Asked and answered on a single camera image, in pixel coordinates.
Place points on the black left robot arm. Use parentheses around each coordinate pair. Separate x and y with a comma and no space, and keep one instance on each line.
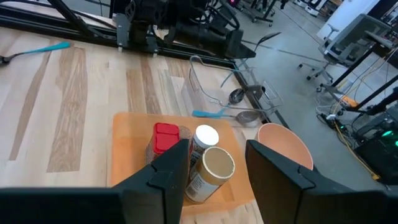
(192,18)

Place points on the white power strip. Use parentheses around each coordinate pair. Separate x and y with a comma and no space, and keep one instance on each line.
(328,115)

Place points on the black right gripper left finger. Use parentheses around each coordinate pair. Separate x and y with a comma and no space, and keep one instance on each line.
(149,199)

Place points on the seasoning jar white lid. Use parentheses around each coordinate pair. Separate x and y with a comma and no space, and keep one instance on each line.
(205,137)

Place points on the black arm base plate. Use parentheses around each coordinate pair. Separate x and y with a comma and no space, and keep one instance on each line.
(122,31)

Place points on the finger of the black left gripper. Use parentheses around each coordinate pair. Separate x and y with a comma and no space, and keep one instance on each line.
(245,53)

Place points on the black computer tower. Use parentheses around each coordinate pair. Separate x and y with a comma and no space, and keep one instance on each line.
(379,155)

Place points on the black aluminium table frame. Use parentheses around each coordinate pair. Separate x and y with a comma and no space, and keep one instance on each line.
(46,26)

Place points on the grey office chair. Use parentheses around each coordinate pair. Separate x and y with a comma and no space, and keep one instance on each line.
(329,49)

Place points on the peach orange bowl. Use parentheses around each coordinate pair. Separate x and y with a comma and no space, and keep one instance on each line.
(280,143)

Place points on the spice jar beige lid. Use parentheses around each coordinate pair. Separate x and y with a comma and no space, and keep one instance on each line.
(211,168)

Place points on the spice jar red lid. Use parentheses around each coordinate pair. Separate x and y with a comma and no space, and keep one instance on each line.
(166,137)

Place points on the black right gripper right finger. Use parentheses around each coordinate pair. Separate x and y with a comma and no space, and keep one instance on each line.
(280,193)

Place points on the orange plastic tray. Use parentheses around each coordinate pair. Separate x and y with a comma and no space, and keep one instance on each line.
(133,155)

